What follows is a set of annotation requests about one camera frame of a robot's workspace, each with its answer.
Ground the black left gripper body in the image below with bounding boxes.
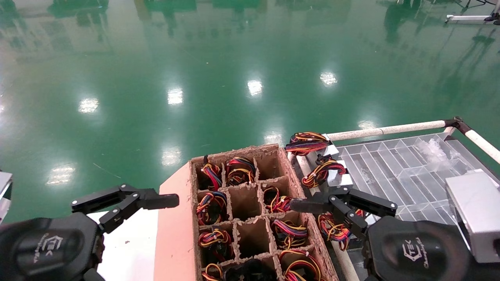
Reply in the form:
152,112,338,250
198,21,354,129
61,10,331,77
0,213,105,281

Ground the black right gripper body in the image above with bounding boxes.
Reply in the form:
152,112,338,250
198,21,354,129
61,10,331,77
362,217,475,281

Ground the power supply with coloured cables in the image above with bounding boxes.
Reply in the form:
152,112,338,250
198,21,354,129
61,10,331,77
317,210,368,251
279,250,323,281
225,157,257,187
198,228,234,264
284,132,339,157
271,219,309,250
301,154,354,192
263,186,293,213
197,155,224,191
196,190,228,226
201,263,224,281

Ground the pink cardboard panel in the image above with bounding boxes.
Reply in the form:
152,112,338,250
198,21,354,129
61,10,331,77
154,161,204,281

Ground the white flat sheet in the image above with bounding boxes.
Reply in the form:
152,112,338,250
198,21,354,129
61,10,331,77
87,208,160,281

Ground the brown cardboard divider box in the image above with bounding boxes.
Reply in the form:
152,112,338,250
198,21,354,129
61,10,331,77
189,144,339,281

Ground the clear plastic divider tray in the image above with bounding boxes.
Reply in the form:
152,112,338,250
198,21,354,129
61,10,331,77
335,132,500,281

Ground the crumpled clear plastic film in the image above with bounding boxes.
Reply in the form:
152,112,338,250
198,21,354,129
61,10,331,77
415,139,450,162

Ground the black pipe connector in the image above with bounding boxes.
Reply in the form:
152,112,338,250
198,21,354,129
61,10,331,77
443,116,474,137

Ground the white stand base bar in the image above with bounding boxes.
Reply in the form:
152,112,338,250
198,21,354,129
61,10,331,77
446,14,500,25

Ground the beige pipe rail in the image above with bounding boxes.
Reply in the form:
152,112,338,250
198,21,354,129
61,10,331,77
295,154,361,281

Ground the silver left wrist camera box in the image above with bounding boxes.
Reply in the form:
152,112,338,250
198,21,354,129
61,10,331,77
0,171,13,225

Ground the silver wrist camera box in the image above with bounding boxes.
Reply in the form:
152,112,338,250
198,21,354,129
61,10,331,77
445,169,500,264
0,171,13,225

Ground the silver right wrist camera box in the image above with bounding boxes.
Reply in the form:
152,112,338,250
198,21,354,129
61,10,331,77
445,169,500,264

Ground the power supply with black cables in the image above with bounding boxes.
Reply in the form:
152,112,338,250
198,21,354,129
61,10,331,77
224,259,276,281

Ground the long white pipe rail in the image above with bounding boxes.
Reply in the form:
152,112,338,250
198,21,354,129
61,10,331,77
326,120,448,142

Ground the short white pipe rail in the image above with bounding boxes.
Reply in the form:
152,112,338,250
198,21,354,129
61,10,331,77
464,129,500,164

